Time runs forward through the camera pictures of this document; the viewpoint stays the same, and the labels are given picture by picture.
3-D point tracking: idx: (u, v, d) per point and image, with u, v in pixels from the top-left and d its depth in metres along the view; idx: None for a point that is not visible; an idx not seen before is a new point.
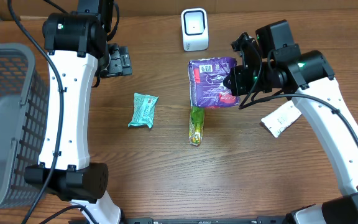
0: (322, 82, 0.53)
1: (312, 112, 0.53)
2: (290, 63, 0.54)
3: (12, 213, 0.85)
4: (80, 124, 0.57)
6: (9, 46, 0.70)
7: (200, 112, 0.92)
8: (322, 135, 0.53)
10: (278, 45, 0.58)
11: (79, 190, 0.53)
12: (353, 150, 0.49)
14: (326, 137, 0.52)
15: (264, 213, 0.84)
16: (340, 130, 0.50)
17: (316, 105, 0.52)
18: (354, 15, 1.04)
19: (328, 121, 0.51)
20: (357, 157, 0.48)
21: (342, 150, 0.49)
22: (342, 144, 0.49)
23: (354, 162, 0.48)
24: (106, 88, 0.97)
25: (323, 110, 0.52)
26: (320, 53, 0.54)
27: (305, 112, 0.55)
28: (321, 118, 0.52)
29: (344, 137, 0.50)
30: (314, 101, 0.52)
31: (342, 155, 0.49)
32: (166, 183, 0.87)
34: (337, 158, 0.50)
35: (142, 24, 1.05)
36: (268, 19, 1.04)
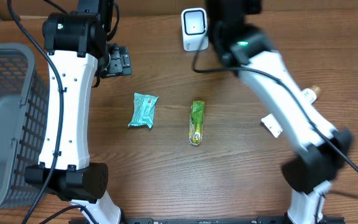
0: (263, 56, 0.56)
1: (257, 85, 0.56)
2: (234, 45, 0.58)
3: (12, 213, 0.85)
4: (79, 123, 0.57)
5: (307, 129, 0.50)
6: (10, 46, 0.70)
7: (200, 112, 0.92)
8: (273, 107, 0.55)
10: (225, 14, 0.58)
11: (79, 190, 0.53)
12: (298, 115, 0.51)
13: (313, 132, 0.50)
14: (275, 107, 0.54)
15: (264, 213, 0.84)
16: (286, 100, 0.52)
17: (260, 78, 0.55)
18: (354, 15, 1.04)
19: (273, 91, 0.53)
20: (301, 120, 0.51)
21: (288, 116, 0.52)
22: (288, 111, 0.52)
23: (300, 125, 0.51)
24: (106, 88, 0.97)
25: (268, 82, 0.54)
26: (258, 31, 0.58)
27: (253, 86, 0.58)
28: (266, 90, 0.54)
29: (288, 104, 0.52)
30: (257, 74, 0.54)
31: (289, 121, 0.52)
32: (166, 183, 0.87)
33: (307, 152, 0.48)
34: (286, 126, 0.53)
35: (141, 24, 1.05)
36: (268, 19, 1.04)
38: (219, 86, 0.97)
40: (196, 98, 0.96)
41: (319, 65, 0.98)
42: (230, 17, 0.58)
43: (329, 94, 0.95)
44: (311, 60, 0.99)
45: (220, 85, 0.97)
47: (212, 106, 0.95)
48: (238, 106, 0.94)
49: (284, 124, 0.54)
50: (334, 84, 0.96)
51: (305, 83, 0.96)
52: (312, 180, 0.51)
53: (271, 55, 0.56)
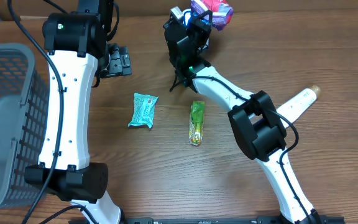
0: (203, 68, 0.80)
1: (203, 87, 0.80)
2: (189, 74, 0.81)
3: (12, 213, 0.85)
4: (79, 123, 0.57)
5: (234, 99, 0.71)
6: (9, 46, 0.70)
7: (200, 112, 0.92)
8: (211, 95, 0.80)
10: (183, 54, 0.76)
11: (79, 190, 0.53)
12: (227, 91, 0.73)
13: (238, 99, 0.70)
14: (213, 94, 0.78)
15: (264, 213, 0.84)
16: (219, 87, 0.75)
17: (202, 80, 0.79)
18: (354, 15, 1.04)
19: (210, 84, 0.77)
20: (229, 94, 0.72)
21: (222, 95, 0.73)
22: (220, 92, 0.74)
23: (229, 98, 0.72)
24: (106, 88, 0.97)
25: (206, 81, 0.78)
26: (201, 60, 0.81)
27: (202, 89, 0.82)
28: (207, 86, 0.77)
29: (220, 89, 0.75)
30: (199, 79, 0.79)
31: (222, 98, 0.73)
32: (166, 183, 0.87)
33: (235, 111, 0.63)
34: (223, 102, 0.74)
35: (142, 24, 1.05)
36: (268, 19, 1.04)
38: None
40: (195, 98, 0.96)
41: (318, 65, 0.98)
42: (186, 54, 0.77)
43: (329, 94, 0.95)
44: (311, 60, 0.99)
45: None
47: (212, 106, 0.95)
48: None
49: (222, 103, 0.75)
50: (334, 84, 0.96)
51: (306, 83, 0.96)
52: (248, 136, 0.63)
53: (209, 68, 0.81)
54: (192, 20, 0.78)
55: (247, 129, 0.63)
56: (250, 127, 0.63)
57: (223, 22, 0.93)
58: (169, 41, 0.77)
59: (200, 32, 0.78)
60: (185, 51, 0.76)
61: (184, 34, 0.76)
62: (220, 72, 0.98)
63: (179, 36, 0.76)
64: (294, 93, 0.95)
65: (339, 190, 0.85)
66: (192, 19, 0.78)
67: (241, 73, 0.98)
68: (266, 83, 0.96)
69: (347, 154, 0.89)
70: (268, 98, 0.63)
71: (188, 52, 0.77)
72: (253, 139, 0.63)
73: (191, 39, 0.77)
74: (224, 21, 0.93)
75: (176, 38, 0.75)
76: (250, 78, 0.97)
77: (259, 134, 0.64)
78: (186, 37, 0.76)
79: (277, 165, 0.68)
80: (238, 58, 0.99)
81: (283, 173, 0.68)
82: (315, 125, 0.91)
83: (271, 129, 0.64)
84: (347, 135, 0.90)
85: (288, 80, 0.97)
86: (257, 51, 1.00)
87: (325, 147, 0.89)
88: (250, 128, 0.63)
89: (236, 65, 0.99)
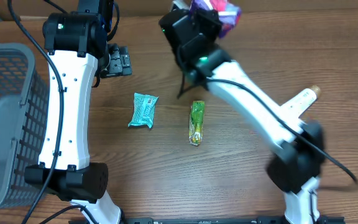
0: (222, 65, 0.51)
1: (225, 94, 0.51)
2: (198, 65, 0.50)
3: (12, 213, 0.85)
4: (80, 124, 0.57)
5: (277, 127, 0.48)
6: (9, 46, 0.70)
7: (200, 112, 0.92)
8: (243, 114, 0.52)
10: (181, 36, 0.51)
11: (79, 190, 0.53)
12: (268, 114, 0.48)
13: (283, 128, 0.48)
14: (247, 114, 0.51)
15: (264, 213, 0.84)
16: (254, 104, 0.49)
17: (223, 86, 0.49)
18: (354, 15, 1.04)
19: (240, 98, 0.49)
20: (272, 120, 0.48)
21: (260, 119, 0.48)
22: (257, 114, 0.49)
23: (270, 125, 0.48)
24: (105, 88, 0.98)
25: (231, 89, 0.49)
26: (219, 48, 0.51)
27: (222, 98, 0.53)
28: (235, 98, 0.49)
29: (255, 108, 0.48)
30: (219, 82, 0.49)
31: (261, 124, 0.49)
32: (166, 183, 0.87)
33: (283, 149, 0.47)
34: (259, 129, 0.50)
35: (142, 24, 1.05)
36: (268, 19, 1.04)
38: None
40: (196, 98, 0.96)
41: (319, 65, 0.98)
42: (186, 33, 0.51)
43: (329, 94, 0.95)
44: (311, 60, 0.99)
45: None
47: (212, 106, 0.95)
48: None
49: (257, 127, 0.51)
50: (334, 84, 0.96)
51: (305, 83, 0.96)
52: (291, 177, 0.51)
53: (232, 63, 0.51)
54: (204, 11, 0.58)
55: (293, 168, 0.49)
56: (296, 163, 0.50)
57: None
58: (161, 22, 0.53)
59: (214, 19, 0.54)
60: (188, 37, 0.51)
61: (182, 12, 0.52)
62: None
63: (174, 15, 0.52)
64: (294, 93, 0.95)
65: (339, 190, 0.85)
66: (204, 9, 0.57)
67: None
68: (266, 83, 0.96)
69: (348, 154, 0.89)
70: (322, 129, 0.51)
71: (192, 35, 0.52)
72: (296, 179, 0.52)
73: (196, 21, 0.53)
74: None
75: (170, 18, 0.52)
76: (251, 78, 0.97)
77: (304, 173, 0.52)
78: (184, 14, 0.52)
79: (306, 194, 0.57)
80: (238, 58, 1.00)
81: (311, 200, 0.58)
82: None
83: (314, 160, 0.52)
84: (347, 135, 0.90)
85: (288, 80, 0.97)
86: (257, 51, 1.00)
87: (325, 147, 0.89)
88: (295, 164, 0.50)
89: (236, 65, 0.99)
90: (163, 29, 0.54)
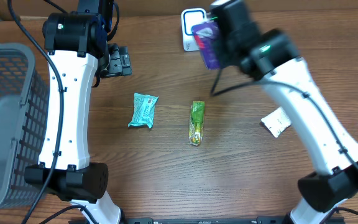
0: (288, 65, 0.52)
1: (279, 96, 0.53)
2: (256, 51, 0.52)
3: (12, 213, 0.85)
4: (80, 124, 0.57)
5: (335, 150, 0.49)
6: (9, 46, 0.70)
7: (200, 112, 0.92)
8: (296, 121, 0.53)
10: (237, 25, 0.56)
11: (79, 190, 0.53)
12: (326, 134, 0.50)
13: (341, 154, 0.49)
14: (301, 125, 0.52)
15: (264, 213, 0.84)
16: (314, 119, 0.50)
17: (285, 91, 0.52)
18: (354, 15, 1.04)
19: (299, 106, 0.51)
20: (330, 139, 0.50)
21: (315, 135, 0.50)
22: (316, 130, 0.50)
23: (327, 145, 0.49)
24: (105, 88, 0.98)
25: (293, 95, 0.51)
26: (280, 37, 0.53)
27: (277, 100, 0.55)
28: (291, 104, 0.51)
29: (315, 122, 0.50)
30: (283, 87, 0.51)
31: (316, 141, 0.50)
32: (166, 183, 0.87)
33: (335, 180, 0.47)
34: (311, 142, 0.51)
35: (142, 24, 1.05)
36: (268, 19, 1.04)
38: (219, 86, 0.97)
40: (195, 98, 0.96)
41: (318, 65, 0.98)
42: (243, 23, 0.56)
43: (329, 94, 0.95)
44: (311, 60, 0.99)
45: (220, 84, 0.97)
47: (212, 106, 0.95)
48: (238, 106, 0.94)
49: (309, 144, 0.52)
50: (334, 84, 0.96)
51: None
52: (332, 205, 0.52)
53: (298, 63, 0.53)
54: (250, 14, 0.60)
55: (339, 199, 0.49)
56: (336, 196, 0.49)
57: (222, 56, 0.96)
58: (213, 9, 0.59)
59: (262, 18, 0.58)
60: (240, 23, 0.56)
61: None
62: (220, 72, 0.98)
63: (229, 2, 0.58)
64: None
65: None
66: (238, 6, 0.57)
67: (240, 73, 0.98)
68: None
69: None
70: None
71: (245, 22, 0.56)
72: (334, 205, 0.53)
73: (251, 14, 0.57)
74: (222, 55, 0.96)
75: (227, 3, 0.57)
76: None
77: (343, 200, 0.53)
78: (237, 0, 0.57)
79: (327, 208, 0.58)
80: None
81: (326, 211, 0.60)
82: None
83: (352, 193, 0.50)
84: None
85: None
86: None
87: None
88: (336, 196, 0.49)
89: None
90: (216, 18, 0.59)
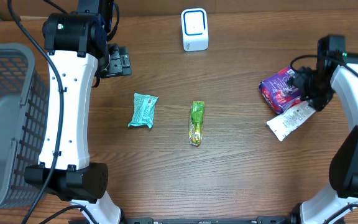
0: None
1: (342, 82, 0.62)
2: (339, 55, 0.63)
3: (12, 213, 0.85)
4: (79, 124, 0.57)
5: None
6: (9, 46, 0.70)
7: (200, 112, 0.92)
8: (346, 99, 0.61)
10: (332, 46, 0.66)
11: (80, 190, 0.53)
12: None
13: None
14: (350, 99, 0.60)
15: (264, 213, 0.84)
16: None
17: (346, 73, 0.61)
18: (354, 16, 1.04)
19: (353, 84, 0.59)
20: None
21: None
22: None
23: None
24: (106, 88, 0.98)
25: (352, 77, 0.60)
26: None
27: (338, 87, 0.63)
28: (348, 83, 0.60)
29: None
30: (345, 70, 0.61)
31: None
32: (166, 183, 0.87)
33: None
34: (354, 113, 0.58)
35: (142, 24, 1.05)
36: (268, 19, 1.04)
38: (219, 86, 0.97)
40: (195, 98, 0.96)
41: None
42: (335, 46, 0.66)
43: None
44: (312, 59, 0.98)
45: (220, 84, 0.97)
47: (212, 106, 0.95)
48: (238, 106, 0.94)
49: (353, 116, 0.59)
50: None
51: None
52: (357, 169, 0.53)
53: None
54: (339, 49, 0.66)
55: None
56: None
57: (276, 90, 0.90)
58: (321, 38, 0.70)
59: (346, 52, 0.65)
60: (336, 45, 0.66)
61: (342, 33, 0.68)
62: (219, 72, 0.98)
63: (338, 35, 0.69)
64: None
65: None
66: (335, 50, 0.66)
67: (241, 73, 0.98)
68: None
69: None
70: None
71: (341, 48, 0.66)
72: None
73: (341, 46, 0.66)
74: (276, 90, 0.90)
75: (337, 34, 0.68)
76: (251, 78, 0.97)
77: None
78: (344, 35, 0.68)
79: (344, 203, 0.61)
80: (238, 58, 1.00)
81: (339, 208, 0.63)
82: (315, 126, 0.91)
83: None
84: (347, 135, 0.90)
85: None
86: (257, 51, 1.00)
87: (325, 147, 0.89)
88: None
89: (236, 65, 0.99)
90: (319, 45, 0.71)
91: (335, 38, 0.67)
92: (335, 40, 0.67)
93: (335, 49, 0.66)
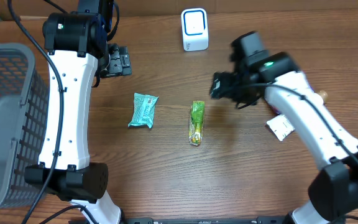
0: (289, 78, 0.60)
1: (283, 104, 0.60)
2: (265, 69, 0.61)
3: (12, 213, 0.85)
4: (80, 124, 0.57)
5: (331, 142, 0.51)
6: (10, 46, 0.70)
7: (200, 112, 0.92)
8: (297, 124, 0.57)
10: (249, 51, 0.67)
11: (79, 190, 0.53)
12: (323, 129, 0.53)
13: (338, 146, 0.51)
14: (301, 124, 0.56)
15: (264, 213, 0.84)
16: (311, 117, 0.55)
17: (284, 94, 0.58)
18: (353, 16, 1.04)
19: (298, 107, 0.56)
20: (326, 132, 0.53)
21: (312, 129, 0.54)
22: (312, 127, 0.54)
23: (324, 138, 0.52)
24: (105, 88, 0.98)
25: (291, 98, 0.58)
26: (286, 55, 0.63)
27: (283, 109, 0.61)
28: (291, 106, 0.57)
29: (313, 120, 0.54)
30: (282, 91, 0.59)
31: (313, 135, 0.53)
32: (166, 183, 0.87)
33: (331, 168, 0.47)
34: (310, 139, 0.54)
35: (142, 24, 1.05)
36: (268, 19, 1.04)
38: None
40: (196, 98, 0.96)
41: (318, 65, 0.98)
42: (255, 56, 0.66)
43: (329, 94, 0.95)
44: (311, 59, 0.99)
45: None
47: (212, 105, 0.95)
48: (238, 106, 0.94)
49: (310, 142, 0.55)
50: (334, 84, 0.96)
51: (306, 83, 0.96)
52: (339, 203, 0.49)
53: (297, 74, 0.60)
54: (258, 55, 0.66)
55: (340, 193, 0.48)
56: (346, 187, 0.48)
57: None
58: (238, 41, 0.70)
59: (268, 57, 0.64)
60: (252, 50, 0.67)
61: (253, 33, 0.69)
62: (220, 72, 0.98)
63: (251, 38, 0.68)
64: None
65: None
66: (255, 57, 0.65)
67: None
68: None
69: None
70: None
71: (257, 50, 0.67)
72: (342, 208, 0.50)
73: (258, 51, 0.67)
74: None
75: (247, 36, 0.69)
76: None
77: (351, 202, 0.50)
78: (255, 33, 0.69)
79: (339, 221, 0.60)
80: None
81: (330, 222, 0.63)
82: None
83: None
84: None
85: None
86: None
87: None
88: (345, 190, 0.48)
89: None
90: (235, 50, 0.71)
91: (248, 42, 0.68)
92: (249, 44, 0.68)
93: (253, 53, 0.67)
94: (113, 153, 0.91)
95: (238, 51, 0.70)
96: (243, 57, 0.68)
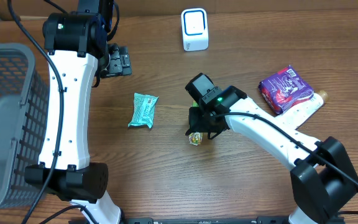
0: (239, 104, 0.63)
1: (242, 127, 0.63)
2: (220, 107, 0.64)
3: (12, 213, 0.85)
4: (80, 124, 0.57)
5: (291, 147, 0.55)
6: (10, 46, 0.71)
7: None
8: (260, 140, 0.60)
10: (202, 91, 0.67)
11: (78, 190, 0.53)
12: (280, 137, 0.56)
13: (298, 148, 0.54)
14: (263, 140, 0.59)
15: (264, 213, 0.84)
16: (269, 131, 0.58)
17: (240, 119, 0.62)
18: (353, 16, 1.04)
19: (255, 126, 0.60)
20: (284, 140, 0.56)
21: (272, 140, 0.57)
22: (271, 138, 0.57)
23: (284, 145, 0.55)
24: (105, 88, 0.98)
25: (247, 120, 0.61)
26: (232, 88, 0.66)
27: (244, 131, 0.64)
28: (250, 127, 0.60)
29: (270, 132, 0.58)
30: (237, 116, 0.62)
31: (275, 145, 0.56)
32: (166, 183, 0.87)
33: (299, 170, 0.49)
34: (275, 150, 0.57)
35: (142, 24, 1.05)
36: (268, 19, 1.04)
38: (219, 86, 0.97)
40: None
41: (318, 65, 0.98)
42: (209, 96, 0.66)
43: (329, 94, 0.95)
44: (311, 60, 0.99)
45: (220, 84, 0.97)
47: None
48: None
49: (276, 154, 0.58)
50: (334, 84, 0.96)
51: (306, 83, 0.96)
52: (321, 202, 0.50)
53: (245, 100, 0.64)
54: (212, 93, 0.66)
55: (316, 191, 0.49)
56: (320, 183, 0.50)
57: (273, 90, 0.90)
58: (190, 86, 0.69)
59: (220, 93, 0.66)
60: (204, 89, 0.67)
61: (200, 75, 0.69)
62: (220, 72, 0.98)
63: (201, 80, 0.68)
64: None
65: None
66: (211, 96, 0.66)
67: (241, 73, 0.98)
68: None
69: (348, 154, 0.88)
70: (340, 145, 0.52)
71: (209, 88, 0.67)
72: (326, 205, 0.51)
73: (212, 89, 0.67)
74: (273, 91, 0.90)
75: (195, 78, 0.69)
76: (251, 78, 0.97)
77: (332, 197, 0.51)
78: (202, 74, 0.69)
79: None
80: (238, 58, 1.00)
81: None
82: (315, 125, 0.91)
83: (344, 183, 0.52)
84: (347, 135, 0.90)
85: None
86: (257, 51, 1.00)
87: None
88: (321, 186, 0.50)
89: (236, 65, 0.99)
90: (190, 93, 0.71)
91: (198, 84, 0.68)
92: (200, 84, 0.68)
93: (207, 92, 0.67)
94: (112, 153, 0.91)
95: (192, 93, 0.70)
96: (197, 98, 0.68)
